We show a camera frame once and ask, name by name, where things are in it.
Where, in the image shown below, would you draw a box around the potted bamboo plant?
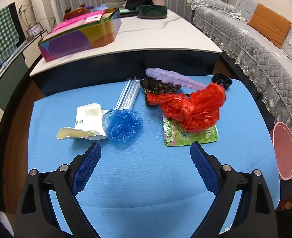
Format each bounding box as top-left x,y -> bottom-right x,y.
18,4 -> 57,41

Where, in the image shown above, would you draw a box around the pink plastic bin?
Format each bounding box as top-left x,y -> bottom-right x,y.
272,121 -> 292,181

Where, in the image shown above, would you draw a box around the brown glazed pot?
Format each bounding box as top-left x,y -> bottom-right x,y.
63,4 -> 90,21

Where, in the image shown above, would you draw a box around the brown patterned cloth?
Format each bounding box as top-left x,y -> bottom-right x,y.
140,78 -> 182,107

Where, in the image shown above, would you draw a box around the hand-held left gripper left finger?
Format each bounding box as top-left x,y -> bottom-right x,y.
13,141 -> 102,238

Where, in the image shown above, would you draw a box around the clear plastic sleeve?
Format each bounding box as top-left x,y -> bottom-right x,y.
115,77 -> 141,111

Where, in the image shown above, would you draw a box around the blue plastic bag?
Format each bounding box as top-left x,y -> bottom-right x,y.
102,108 -> 144,143

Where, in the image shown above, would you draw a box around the purple plastic wrap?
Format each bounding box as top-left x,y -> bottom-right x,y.
145,68 -> 206,91

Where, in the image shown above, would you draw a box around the blue foam mat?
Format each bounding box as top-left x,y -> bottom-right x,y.
27,74 -> 282,238

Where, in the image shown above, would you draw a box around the green snack packet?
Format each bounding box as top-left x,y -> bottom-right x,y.
162,115 -> 219,147

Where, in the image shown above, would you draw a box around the small black fabric roll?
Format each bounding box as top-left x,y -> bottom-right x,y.
212,73 -> 233,90

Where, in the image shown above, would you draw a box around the stack of coloured bowls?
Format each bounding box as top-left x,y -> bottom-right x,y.
105,0 -> 125,8

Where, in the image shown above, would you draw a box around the white cables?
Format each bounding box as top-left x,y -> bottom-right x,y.
212,0 -> 248,20

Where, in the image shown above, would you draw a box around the sofa with grey quilted cover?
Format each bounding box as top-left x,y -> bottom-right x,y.
187,0 -> 292,179

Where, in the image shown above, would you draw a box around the grey patterned pillow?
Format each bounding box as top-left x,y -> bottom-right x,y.
233,0 -> 258,21

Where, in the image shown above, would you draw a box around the black hat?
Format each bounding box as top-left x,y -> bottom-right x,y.
125,0 -> 154,10

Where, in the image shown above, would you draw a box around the white marble coffee table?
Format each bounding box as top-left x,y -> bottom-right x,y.
29,7 -> 223,97

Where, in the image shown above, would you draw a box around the multicoloured rectangular box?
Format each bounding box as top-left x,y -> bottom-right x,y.
37,8 -> 122,62

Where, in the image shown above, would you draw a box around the orange cushion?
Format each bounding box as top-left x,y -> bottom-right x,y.
247,3 -> 292,49

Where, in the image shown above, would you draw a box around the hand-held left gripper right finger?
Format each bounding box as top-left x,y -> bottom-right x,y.
190,141 -> 278,238

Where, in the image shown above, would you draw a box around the red plastic bag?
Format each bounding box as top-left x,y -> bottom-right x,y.
146,83 -> 226,133

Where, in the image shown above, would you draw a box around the white paper carton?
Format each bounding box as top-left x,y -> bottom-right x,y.
56,102 -> 107,142

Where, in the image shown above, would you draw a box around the red cardboard box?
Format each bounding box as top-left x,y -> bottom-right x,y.
276,196 -> 292,212

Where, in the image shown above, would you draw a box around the small photo frame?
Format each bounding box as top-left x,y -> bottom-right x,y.
26,23 -> 43,36

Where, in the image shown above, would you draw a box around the green round container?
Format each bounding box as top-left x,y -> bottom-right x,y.
137,5 -> 167,19

